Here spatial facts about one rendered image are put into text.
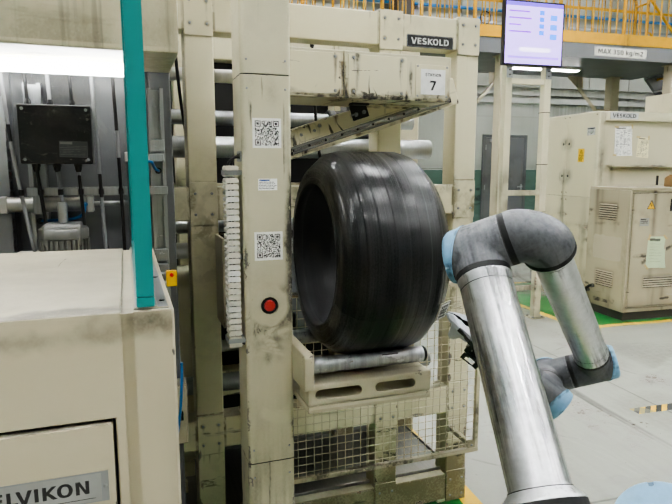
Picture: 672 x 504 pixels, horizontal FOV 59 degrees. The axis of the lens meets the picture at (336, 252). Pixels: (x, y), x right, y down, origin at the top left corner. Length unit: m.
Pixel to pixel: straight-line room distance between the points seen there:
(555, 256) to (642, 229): 4.87
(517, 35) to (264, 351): 4.54
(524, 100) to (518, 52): 7.24
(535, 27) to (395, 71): 3.93
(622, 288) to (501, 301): 4.96
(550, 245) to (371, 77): 0.90
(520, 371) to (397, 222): 0.51
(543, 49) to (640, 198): 1.63
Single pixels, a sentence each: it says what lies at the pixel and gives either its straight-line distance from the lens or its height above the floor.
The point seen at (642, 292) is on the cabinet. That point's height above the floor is 0.27.
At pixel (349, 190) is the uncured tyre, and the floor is 1.37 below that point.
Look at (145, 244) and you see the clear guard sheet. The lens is 0.67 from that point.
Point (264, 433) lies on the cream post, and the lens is 1.69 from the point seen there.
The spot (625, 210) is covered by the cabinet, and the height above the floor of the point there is 1.04.
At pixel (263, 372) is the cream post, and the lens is 1.63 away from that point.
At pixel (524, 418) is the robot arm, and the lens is 1.14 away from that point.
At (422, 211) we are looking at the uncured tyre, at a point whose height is 1.31.
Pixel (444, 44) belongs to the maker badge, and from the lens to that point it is 2.43.
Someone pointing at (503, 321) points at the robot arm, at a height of 1.13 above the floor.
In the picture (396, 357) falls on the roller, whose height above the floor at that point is 0.90.
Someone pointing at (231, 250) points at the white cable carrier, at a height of 1.21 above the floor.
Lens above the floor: 1.42
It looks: 8 degrees down
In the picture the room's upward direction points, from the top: straight up
